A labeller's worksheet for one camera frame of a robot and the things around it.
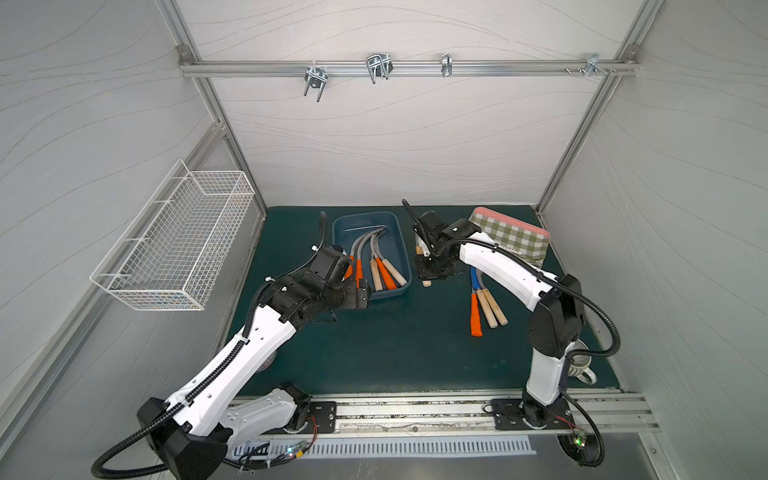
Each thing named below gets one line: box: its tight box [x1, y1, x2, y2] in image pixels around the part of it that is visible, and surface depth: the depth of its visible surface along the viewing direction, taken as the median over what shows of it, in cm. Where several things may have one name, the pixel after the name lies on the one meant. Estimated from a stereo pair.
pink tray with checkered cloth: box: [469, 207, 551, 268], surface depth 113 cm
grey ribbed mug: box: [568, 338, 597, 385], surface depth 76 cm
